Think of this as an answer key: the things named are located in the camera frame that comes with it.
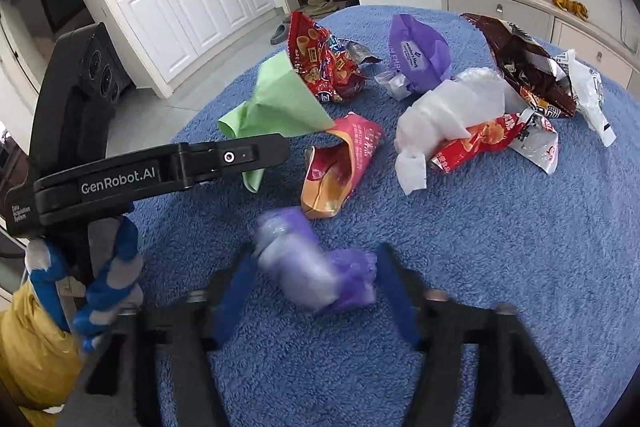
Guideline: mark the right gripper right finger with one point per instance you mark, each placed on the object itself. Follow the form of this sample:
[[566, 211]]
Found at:
[[514, 384]]

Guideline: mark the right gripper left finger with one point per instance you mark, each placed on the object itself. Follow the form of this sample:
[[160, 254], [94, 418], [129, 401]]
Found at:
[[118, 385]]

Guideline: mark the purple white plastic bag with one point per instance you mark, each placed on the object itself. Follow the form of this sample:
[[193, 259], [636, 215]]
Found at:
[[316, 281]]

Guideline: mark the green paper sheet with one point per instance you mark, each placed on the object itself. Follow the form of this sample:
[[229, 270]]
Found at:
[[281, 103]]

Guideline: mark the red white noodle wrapper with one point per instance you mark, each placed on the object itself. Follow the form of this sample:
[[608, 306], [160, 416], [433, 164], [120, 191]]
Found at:
[[529, 133]]

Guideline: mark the pink orange snack bag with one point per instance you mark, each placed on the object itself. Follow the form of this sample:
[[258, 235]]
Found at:
[[333, 172]]

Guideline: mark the red snack bag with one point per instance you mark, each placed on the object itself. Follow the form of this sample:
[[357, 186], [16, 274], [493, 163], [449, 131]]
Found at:
[[330, 67]]

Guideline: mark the dark brown snack bag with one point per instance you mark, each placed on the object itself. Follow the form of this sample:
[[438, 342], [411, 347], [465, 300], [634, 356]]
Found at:
[[527, 66]]

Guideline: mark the white printed wrapper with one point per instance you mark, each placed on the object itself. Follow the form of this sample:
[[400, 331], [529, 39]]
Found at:
[[587, 91]]

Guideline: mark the purple snack bag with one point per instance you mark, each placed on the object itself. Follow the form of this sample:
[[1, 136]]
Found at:
[[420, 57]]

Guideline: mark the clear white plastic bag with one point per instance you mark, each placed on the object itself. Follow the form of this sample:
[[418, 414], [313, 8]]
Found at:
[[492, 88]]

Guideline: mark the left blue white gloved hand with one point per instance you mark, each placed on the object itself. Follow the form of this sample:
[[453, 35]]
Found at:
[[114, 288]]

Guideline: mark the blue fluffy blanket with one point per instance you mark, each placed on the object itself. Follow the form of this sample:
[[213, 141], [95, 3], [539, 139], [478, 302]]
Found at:
[[564, 249]]

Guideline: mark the grey slipper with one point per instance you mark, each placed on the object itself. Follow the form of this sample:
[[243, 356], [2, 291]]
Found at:
[[281, 33]]

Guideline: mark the beige shoes by door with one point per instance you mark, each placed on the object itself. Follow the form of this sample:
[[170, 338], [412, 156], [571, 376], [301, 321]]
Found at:
[[321, 8]]

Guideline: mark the white low tv cabinet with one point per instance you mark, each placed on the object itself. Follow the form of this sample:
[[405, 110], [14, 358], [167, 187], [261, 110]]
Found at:
[[591, 44]]

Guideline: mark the golden tiger figurine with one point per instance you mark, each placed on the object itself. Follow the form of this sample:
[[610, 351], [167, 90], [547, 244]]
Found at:
[[573, 7]]

